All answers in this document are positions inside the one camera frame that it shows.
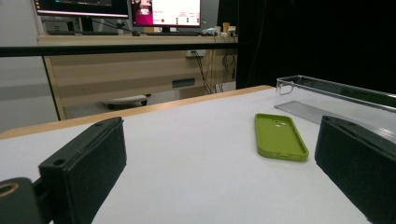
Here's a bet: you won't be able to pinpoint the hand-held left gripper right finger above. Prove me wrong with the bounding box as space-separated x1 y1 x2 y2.
314 115 396 224

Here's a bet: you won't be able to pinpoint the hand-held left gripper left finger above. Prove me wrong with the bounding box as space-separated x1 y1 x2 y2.
38 117 128 224

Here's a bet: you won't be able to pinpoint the clear plastic bin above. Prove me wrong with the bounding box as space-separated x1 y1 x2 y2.
273 74 396 143

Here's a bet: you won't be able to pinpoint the green phone case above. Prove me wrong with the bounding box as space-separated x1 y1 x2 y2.
254 113 310 163

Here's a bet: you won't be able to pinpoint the white chair base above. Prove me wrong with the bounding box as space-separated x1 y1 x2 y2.
102 94 149 110

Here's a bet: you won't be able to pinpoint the beige wooden desk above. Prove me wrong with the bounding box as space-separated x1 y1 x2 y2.
36 33 239 121

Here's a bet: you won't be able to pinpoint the teal desk label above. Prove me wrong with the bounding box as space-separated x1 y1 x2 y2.
171 77 197 89

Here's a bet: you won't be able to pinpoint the black curtain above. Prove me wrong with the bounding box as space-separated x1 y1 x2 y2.
217 0 396 95

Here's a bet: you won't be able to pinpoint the black keyboard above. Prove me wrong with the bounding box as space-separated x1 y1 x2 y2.
46 29 120 36
145 31 201 37

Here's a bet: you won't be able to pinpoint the dark computer monitor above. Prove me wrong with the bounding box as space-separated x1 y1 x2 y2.
33 0 131 20

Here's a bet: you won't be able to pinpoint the monitor with pink white screen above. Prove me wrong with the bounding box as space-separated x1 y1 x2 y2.
129 0 203 29

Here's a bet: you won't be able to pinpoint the pale teal object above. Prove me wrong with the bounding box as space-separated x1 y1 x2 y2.
201 27 219 37

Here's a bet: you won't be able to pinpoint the black hanging cables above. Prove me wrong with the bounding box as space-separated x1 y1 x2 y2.
191 50 225 95

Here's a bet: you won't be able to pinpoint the white wall outlet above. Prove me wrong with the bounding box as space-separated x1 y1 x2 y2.
185 49 207 59

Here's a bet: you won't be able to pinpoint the coiled black cable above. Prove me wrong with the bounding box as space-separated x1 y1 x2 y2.
220 52 237 79

